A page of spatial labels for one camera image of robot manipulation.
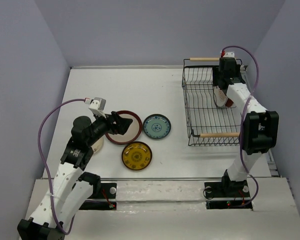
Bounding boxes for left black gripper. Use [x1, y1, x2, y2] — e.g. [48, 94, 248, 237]
[86, 109, 133, 146]

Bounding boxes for white plate orange sunburst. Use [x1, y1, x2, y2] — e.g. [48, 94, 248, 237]
[213, 86, 228, 108]

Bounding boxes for red teal floral plate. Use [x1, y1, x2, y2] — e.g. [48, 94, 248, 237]
[225, 98, 234, 108]

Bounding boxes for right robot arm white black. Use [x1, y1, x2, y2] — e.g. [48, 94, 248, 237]
[213, 56, 279, 197]

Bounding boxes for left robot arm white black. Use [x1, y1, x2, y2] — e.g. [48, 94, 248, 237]
[17, 111, 133, 240]

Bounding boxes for dark red rimmed beige plate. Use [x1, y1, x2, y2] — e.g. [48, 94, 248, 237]
[105, 110, 143, 145]

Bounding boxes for cream translucent plate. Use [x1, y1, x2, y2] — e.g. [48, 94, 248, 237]
[91, 137, 104, 154]

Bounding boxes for yellow black patterned plate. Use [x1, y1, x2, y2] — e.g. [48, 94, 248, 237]
[121, 141, 153, 171]

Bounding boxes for blue white floral small plate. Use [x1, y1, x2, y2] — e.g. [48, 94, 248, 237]
[142, 113, 172, 140]

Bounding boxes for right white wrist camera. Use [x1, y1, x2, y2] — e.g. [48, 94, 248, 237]
[220, 50, 236, 58]

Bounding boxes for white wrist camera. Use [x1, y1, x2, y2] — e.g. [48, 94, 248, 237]
[220, 50, 236, 58]
[84, 97, 106, 118]

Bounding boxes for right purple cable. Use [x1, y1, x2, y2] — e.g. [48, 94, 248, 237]
[222, 45, 260, 208]

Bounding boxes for purple cable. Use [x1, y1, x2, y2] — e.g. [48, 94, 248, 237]
[37, 99, 87, 236]
[222, 45, 260, 208]

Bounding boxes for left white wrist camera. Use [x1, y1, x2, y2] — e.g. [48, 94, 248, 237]
[84, 97, 106, 118]

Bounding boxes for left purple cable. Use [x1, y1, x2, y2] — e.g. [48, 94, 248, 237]
[37, 99, 87, 236]

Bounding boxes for black wire dish rack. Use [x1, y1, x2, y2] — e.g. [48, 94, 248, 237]
[181, 58, 241, 146]

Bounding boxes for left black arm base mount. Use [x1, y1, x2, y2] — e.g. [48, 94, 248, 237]
[79, 182, 117, 211]

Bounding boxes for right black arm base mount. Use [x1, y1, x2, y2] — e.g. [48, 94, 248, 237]
[202, 180, 253, 210]

